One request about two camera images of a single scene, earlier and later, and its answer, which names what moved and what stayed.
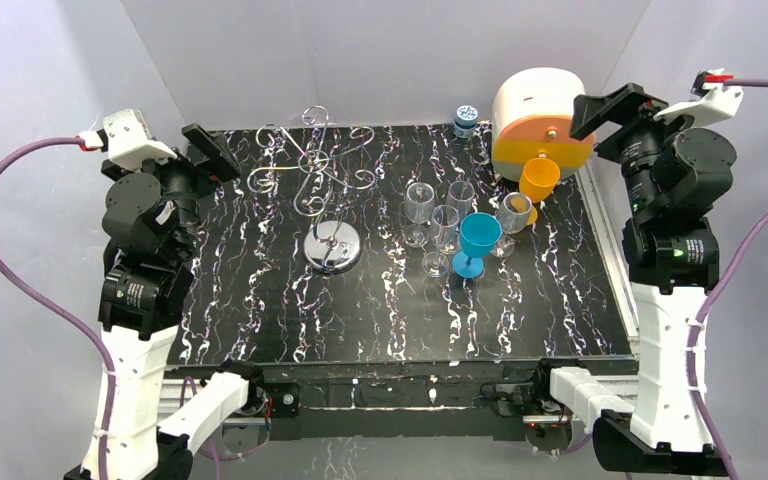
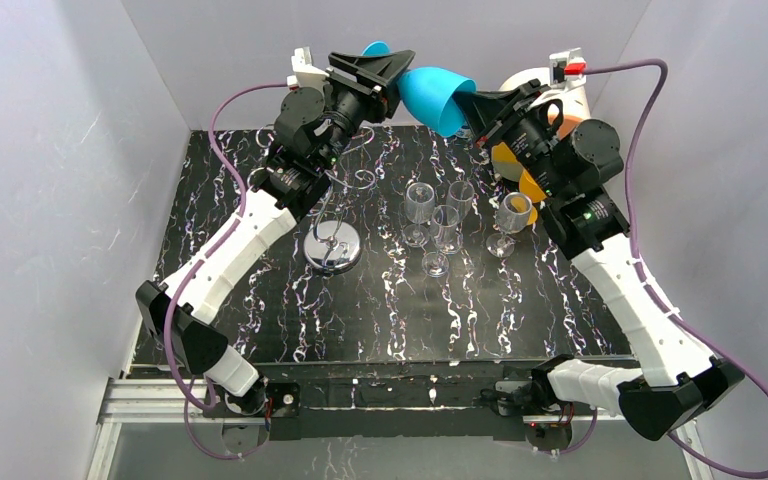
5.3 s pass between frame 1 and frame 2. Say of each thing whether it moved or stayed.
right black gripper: moved
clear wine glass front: stayed
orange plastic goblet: stayed
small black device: moved
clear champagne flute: stayed
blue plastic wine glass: moved
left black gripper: moved
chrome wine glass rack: stayed
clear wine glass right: stayed
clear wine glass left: stayed
